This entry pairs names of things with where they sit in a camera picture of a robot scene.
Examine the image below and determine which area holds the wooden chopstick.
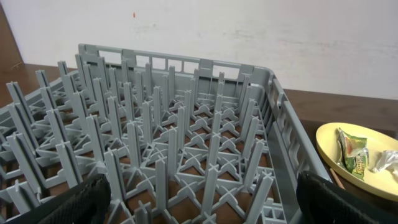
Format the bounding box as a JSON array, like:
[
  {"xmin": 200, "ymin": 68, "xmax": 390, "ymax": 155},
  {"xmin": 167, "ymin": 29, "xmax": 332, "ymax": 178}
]
[{"xmin": 330, "ymin": 168, "xmax": 345, "ymax": 189}]

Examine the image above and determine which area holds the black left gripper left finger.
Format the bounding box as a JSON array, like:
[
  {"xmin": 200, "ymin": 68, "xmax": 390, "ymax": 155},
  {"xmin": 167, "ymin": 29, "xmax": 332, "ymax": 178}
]
[{"xmin": 10, "ymin": 174, "xmax": 111, "ymax": 224}]

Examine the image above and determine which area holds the grey plastic dish rack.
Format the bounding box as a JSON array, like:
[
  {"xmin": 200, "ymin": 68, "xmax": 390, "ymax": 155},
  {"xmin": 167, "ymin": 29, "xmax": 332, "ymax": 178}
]
[{"xmin": 1, "ymin": 44, "xmax": 329, "ymax": 223}]

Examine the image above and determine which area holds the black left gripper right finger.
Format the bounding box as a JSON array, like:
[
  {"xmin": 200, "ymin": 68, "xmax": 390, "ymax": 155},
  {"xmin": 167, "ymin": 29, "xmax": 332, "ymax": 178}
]
[{"xmin": 296, "ymin": 170, "xmax": 397, "ymax": 224}]

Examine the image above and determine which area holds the yellow round plate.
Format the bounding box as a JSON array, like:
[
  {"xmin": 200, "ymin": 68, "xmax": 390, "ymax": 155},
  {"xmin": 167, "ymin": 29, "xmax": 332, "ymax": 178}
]
[{"xmin": 316, "ymin": 123, "xmax": 397, "ymax": 202}]

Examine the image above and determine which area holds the green snack wrapper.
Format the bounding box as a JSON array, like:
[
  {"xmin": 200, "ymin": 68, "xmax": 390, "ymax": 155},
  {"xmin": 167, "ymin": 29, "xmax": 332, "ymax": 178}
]
[{"xmin": 337, "ymin": 128, "xmax": 369, "ymax": 180}]

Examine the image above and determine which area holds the white tissue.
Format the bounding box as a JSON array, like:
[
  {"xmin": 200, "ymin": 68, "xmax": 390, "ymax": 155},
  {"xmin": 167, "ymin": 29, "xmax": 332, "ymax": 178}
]
[{"xmin": 373, "ymin": 151, "xmax": 397, "ymax": 176}]

